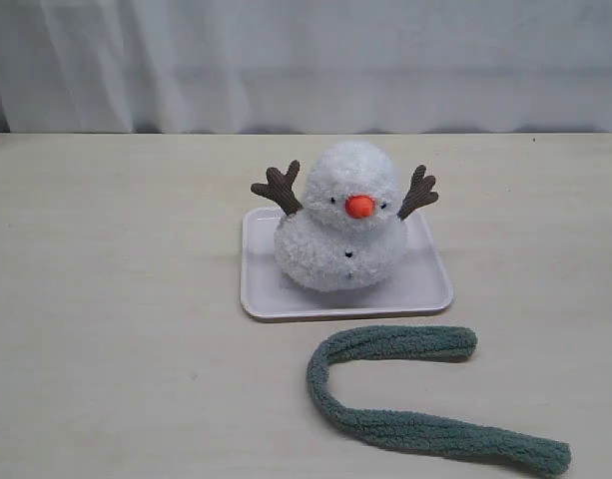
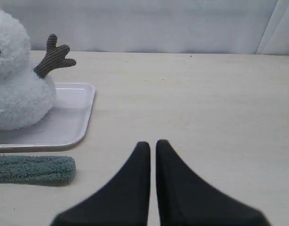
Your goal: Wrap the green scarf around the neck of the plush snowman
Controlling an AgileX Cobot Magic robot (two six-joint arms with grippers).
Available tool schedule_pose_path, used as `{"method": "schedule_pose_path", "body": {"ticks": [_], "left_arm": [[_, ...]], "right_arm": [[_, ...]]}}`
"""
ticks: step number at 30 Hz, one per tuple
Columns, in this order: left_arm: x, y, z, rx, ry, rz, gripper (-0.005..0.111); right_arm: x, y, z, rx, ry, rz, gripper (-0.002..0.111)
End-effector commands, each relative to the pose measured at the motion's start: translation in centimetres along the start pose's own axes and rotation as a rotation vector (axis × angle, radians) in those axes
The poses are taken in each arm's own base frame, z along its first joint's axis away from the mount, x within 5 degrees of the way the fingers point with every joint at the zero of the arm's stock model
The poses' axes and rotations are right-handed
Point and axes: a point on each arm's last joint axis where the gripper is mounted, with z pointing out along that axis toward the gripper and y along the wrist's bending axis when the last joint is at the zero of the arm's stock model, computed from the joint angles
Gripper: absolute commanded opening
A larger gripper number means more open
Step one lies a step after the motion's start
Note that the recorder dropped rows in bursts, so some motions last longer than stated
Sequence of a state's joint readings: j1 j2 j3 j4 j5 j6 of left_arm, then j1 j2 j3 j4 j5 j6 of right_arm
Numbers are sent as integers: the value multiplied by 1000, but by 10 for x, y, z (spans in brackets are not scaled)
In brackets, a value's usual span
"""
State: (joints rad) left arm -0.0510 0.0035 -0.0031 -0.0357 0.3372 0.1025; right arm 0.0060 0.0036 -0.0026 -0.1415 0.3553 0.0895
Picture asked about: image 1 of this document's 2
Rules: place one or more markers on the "green knitted scarf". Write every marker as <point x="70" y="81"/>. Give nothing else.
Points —
<point x="414" y="431"/>

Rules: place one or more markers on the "white plush snowman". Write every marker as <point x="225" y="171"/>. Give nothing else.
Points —
<point x="347" y="229"/>

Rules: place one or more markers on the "white backdrop curtain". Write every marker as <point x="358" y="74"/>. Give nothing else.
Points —
<point x="312" y="67"/>

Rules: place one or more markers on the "white rectangular plastic tray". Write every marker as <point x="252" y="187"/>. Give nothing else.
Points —
<point x="420" y="285"/>

